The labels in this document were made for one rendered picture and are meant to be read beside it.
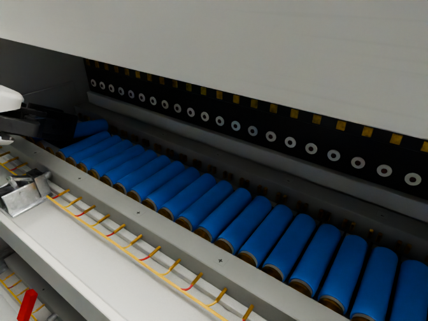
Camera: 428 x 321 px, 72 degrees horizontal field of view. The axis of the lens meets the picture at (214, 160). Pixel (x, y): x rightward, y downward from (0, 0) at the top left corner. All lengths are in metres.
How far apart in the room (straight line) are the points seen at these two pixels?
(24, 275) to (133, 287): 0.29
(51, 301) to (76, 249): 0.20
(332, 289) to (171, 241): 0.11
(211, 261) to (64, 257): 0.12
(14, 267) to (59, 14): 0.38
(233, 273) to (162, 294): 0.05
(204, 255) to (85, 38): 0.16
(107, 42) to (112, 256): 0.16
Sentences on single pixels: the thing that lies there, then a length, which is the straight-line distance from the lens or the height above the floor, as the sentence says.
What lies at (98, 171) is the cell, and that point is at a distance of 0.33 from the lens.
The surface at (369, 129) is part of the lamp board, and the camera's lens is 0.26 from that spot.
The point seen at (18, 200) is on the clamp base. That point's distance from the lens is 0.33.
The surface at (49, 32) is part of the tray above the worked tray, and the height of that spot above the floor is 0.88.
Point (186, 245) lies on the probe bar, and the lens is 0.22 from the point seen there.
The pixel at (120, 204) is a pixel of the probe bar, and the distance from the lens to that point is 0.27.
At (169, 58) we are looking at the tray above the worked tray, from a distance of 0.17.
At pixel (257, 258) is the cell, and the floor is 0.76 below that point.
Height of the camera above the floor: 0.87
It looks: 15 degrees down
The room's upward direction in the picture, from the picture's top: 12 degrees clockwise
